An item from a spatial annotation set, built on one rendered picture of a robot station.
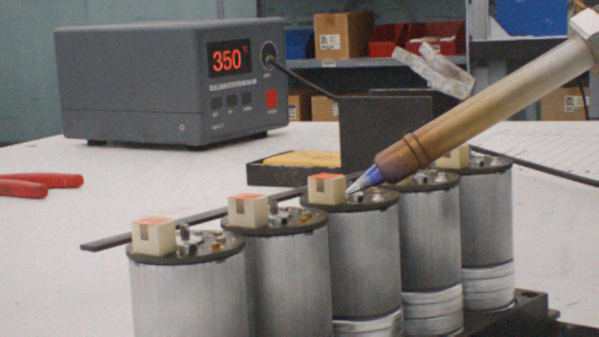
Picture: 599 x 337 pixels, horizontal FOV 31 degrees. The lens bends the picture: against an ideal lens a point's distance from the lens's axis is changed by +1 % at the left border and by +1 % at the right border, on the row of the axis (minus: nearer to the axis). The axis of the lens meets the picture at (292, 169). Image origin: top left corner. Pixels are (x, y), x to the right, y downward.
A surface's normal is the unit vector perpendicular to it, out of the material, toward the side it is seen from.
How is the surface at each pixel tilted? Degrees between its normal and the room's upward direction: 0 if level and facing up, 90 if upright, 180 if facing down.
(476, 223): 90
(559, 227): 0
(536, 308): 90
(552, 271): 0
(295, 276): 90
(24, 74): 90
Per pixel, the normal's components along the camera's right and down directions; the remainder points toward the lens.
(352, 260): -0.06, 0.17
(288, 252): 0.29, 0.14
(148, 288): -0.55, 0.16
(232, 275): 0.83, 0.04
